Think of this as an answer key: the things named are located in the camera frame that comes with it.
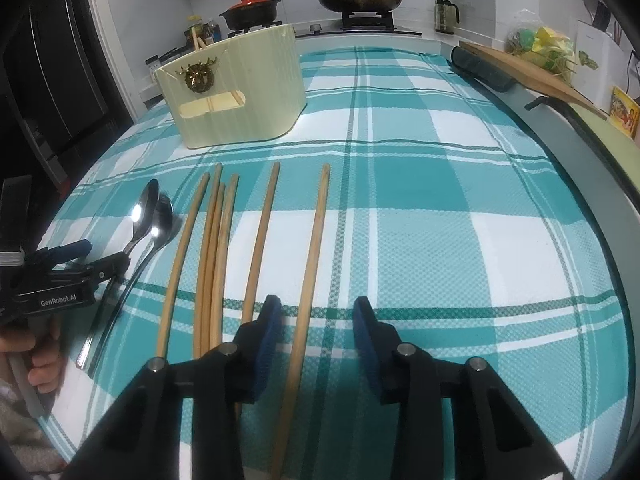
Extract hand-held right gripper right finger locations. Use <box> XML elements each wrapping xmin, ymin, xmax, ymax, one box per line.
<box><xmin>352</xmin><ymin>297</ymin><xmax>576</xmax><ymax>480</ymax></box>

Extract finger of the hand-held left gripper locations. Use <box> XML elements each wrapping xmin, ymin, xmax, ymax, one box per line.
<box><xmin>34</xmin><ymin>239</ymin><xmax>94</xmax><ymax>267</ymax></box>
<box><xmin>82</xmin><ymin>252</ymin><xmax>131</xmax><ymax>281</ymax></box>

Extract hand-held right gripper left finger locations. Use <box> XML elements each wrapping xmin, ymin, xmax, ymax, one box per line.
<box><xmin>60</xmin><ymin>294</ymin><xmax>284</xmax><ymax>480</ymax></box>

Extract metal spoon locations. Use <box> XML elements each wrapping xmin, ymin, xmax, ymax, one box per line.
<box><xmin>75</xmin><ymin>178</ymin><xmax>161</xmax><ymax>368</ymax></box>
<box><xmin>86</xmin><ymin>194</ymin><xmax>175</xmax><ymax>380</ymax></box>

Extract cream ribbed utensil holder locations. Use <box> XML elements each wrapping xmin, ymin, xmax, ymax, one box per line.
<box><xmin>154</xmin><ymin>23</ymin><xmax>308</xmax><ymax>150</ymax></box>

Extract person's left forearm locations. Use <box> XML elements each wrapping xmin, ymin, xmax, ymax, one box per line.
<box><xmin>0</xmin><ymin>380</ymin><xmax>62</xmax><ymax>472</ymax></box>

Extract person's left hand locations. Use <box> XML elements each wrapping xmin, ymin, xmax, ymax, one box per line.
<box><xmin>0</xmin><ymin>317</ymin><xmax>64</xmax><ymax>389</ymax></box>

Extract dark refrigerator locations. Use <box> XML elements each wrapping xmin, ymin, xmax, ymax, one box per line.
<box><xmin>0</xmin><ymin>0</ymin><xmax>137</xmax><ymax>183</ymax></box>

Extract condiment bottles and jars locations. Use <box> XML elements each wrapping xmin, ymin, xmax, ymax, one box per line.
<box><xmin>156</xmin><ymin>46</ymin><xmax>194</xmax><ymax>72</ymax></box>

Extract black clay pot orange lid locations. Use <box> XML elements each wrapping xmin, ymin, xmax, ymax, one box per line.
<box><xmin>218</xmin><ymin>0</ymin><xmax>282</xmax><ymax>31</ymax></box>

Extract black padded mat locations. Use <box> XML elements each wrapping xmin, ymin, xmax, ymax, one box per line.
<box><xmin>450</xmin><ymin>46</ymin><xmax>518</xmax><ymax>94</ymax></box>

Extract black gas stove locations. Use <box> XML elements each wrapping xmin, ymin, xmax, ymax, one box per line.
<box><xmin>227</xmin><ymin>9</ymin><xmax>424</xmax><ymax>40</ymax></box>

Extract wooden cutting board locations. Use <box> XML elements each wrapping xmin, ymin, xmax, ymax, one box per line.
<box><xmin>459</xmin><ymin>41</ymin><xmax>609</xmax><ymax>121</ymax></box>

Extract glass french press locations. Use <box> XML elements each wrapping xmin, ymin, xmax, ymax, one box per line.
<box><xmin>434</xmin><ymin>0</ymin><xmax>461</xmax><ymax>36</ymax></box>

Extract yellow printed packet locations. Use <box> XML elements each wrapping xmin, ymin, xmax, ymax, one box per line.
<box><xmin>610</xmin><ymin>85</ymin><xmax>640</xmax><ymax>137</ymax></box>

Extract plastic bag of sponges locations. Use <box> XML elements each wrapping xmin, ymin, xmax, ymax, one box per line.
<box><xmin>504</xmin><ymin>8</ymin><xmax>577</xmax><ymax>70</ymax></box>

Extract white paper box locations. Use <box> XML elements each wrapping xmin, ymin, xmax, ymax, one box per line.
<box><xmin>574</xmin><ymin>20</ymin><xmax>632</xmax><ymax>107</ymax></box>

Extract black spatula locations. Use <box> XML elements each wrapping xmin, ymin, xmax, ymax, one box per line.
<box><xmin>582</xmin><ymin>0</ymin><xmax>614</xmax><ymax>32</ymax></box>

